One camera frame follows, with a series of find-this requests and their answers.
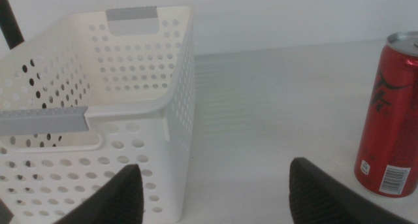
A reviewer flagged white perforated plastic basket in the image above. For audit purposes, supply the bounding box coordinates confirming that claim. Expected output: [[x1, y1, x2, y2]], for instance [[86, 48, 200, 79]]
[[0, 5, 197, 224]]

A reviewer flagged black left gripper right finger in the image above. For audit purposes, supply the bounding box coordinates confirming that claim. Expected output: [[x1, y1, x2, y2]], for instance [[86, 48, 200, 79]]
[[289, 157, 415, 224]]

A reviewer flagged red soda can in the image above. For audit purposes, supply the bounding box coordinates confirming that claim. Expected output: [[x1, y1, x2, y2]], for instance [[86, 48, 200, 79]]
[[354, 31, 418, 199]]

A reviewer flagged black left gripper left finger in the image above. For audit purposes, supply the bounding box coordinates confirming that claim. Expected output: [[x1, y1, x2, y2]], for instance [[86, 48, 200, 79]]
[[54, 164, 144, 224]]

